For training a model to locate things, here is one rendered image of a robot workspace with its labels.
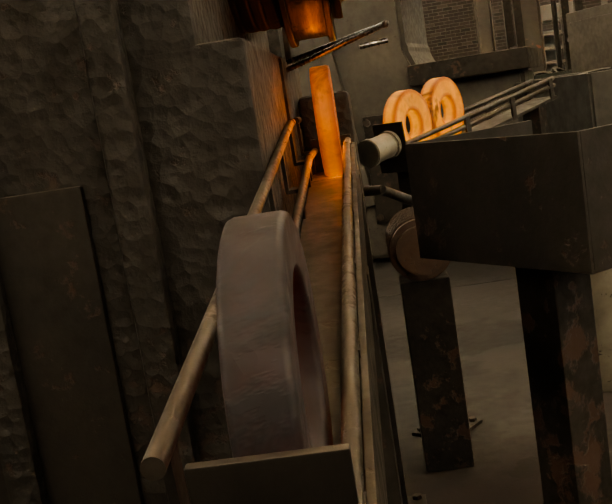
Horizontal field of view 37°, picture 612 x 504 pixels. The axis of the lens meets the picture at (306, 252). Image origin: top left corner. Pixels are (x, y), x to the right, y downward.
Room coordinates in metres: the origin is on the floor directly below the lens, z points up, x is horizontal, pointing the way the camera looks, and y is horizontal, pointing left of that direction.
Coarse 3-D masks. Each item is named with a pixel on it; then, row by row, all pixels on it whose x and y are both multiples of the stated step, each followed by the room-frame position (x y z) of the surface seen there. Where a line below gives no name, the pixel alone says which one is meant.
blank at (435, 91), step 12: (432, 84) 2.12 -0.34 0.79; (444, 84) 2.15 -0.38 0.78; (432, 96) 2.10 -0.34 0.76; (444, 96) 2.14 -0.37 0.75; (456, 96) 2.18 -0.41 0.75; (432, 108) 2.10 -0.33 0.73; (444, 108) 2.19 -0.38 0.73; (456, 108) 2.18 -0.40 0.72; (432, 120) 2.09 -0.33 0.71; (444, 120) 2.18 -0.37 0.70; (444, 132) 2.13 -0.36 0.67
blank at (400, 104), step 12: (396, 96) 2.01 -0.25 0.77; (408, 96) 2.02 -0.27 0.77; (420, 96) 2.06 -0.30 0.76; (384, 108) 2.00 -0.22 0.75; (396, 108) 1.98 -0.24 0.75; (408, 108) 2.02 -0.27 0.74; (420, 108) 2.06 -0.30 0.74; (384, 120) 1.99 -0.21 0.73; (396, 120) 1.98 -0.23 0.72; (420, 120) 2.06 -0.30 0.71; (420, 132) 2.05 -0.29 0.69
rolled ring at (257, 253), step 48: (240, 240) 0.44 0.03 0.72; (288, 240) 0.47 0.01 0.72; (240, 288) 0.42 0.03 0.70; (288, 288) 0.43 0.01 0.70; (240, 336) 0.40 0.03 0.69; (288, 336) 0.40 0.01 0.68; (240, 384) 0.39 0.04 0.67; (288, 384) 0.39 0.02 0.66; (240, 432) 0.39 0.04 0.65; (288, 432) 0.39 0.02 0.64
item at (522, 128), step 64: (512, 128) 1.16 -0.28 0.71; (448, 192) 1.02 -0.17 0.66; (512, 192) 0.94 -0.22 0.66; (576, 192) 0.86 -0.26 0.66; (448, 256) 1.04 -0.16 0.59; (512, 256) 0.95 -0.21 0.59; (576, 256) 0.87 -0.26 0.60; (576, 320) 1.01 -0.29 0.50; (576, 384) 1.01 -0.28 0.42; (576, 448) 1.00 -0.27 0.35
